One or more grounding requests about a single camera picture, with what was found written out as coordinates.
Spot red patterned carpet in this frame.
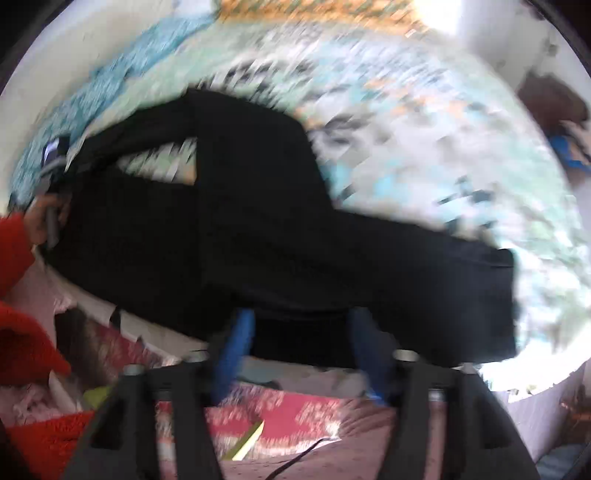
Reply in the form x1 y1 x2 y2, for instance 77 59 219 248
55 307 352 462

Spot pile of colourful clothes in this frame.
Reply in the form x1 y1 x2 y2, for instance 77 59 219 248
549 121 591 175

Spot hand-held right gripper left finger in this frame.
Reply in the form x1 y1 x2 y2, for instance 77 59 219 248
62 308 257 480

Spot black pants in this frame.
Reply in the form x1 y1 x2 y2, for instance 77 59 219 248
44 88 518 370

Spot blue patterned pillow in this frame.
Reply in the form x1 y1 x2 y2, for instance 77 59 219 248
11 14 218 199

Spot person's left hand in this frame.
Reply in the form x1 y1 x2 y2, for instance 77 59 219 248
24 193 51 245

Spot floral bed sheet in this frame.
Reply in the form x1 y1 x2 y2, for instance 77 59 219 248
9 14 591 402

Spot yellow floral pillow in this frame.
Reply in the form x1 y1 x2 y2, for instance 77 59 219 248
215 0 428 35

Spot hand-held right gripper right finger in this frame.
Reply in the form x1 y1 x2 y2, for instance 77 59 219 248
346 307 541 480

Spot pink dotted cloth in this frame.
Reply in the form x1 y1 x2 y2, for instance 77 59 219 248
175 401 416 480

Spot brown wooden dresser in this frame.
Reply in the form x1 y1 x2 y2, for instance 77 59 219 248
517 73 589 137

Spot person's red sweater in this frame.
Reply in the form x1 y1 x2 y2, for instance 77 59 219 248
0 300 95 480

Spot black cable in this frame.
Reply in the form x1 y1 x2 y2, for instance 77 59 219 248
265 436 342 480

